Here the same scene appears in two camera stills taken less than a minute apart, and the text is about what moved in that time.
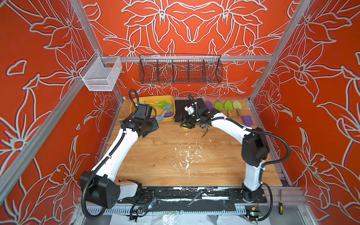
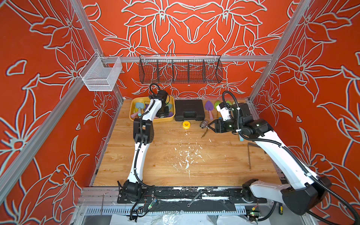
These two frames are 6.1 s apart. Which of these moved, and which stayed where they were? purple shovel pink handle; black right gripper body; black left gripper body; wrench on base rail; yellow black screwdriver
Moved: black left gripper body; black right gripper body
Stayed: purple shovel pink handle; wrench on base rail; yellow black screwdriver
